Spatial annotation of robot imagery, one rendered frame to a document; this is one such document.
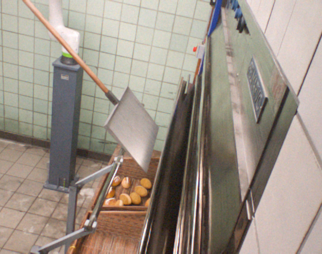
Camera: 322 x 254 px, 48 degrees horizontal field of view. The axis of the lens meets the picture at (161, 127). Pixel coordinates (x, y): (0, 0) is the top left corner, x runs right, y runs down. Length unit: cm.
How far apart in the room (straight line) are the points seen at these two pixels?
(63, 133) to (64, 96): 34
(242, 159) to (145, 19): 266
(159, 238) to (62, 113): 207
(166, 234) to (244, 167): 60
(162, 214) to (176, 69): 222
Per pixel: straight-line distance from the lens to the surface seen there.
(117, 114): 213
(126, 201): 248
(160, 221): 124
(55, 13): 296
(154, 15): 324
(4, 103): 402
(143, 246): 111
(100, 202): 162
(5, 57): 381
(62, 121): 313
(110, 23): 333
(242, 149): 71
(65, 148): 325
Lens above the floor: 224
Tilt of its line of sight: 28 degrees down
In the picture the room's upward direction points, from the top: 12 degrees clockwise
